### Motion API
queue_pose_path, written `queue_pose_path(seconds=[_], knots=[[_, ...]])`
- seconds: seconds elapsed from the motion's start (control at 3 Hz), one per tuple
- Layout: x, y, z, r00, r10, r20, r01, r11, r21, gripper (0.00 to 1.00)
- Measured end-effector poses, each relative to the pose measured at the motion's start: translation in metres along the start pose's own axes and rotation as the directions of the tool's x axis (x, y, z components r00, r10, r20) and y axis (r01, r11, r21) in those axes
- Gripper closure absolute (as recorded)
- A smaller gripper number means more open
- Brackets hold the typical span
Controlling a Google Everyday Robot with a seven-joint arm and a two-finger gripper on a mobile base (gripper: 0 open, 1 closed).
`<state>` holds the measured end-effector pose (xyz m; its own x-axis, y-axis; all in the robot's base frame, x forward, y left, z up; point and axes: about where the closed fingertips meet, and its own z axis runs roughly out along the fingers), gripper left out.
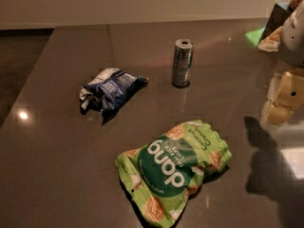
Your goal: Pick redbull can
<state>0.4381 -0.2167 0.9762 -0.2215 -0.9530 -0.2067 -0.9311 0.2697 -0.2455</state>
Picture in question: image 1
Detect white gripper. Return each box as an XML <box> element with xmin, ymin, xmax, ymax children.
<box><xmin>265</xmin><ymin>1</ymin><xmax>304</xmax><ymax>124</ymax></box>

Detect silver redbull can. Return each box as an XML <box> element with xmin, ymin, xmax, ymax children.
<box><xmin>171</xmin><ymin>38</ymin><xmax>194</xmax><ymax>87</ymax></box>

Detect crumpled white wrapper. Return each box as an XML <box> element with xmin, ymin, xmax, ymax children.
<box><xmin>257</xmin><ymin>27</ymin><xmax>282</xmax><ymax>52</ymax></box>

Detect dark box in corner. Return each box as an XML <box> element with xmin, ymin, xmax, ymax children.
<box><xmin>260</xmin><ymin>3</ymin><xmax>292</xmax><ymax>40</ymax></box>

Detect green dang rice chips bag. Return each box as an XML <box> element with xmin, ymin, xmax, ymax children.
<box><xmin>115</xmin><ymin>120</ymin><xmax>232</xmax><ymax>228</ymax></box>

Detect crumpled blue chip bag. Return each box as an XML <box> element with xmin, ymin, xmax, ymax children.
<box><xmin>79</xmin><ymin>67</ymin><xmax>148</xmax><ymax>119</ymax></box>

